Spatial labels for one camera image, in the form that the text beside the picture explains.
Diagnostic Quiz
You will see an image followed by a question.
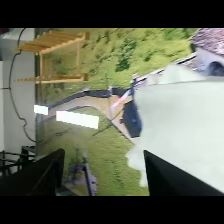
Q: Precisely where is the white garment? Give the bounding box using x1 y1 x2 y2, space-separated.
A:
124 63 224 195

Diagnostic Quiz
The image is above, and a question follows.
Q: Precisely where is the wooden rack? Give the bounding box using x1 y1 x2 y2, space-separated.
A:
14 30 91 84

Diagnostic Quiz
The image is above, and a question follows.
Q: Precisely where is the black cable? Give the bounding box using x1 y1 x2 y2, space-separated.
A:
7 28 37 144

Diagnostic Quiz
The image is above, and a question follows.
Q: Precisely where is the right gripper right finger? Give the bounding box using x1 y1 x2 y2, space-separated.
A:
143 149 224 197

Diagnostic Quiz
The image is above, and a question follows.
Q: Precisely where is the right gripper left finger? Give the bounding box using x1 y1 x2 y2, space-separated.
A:
0 148 66 197

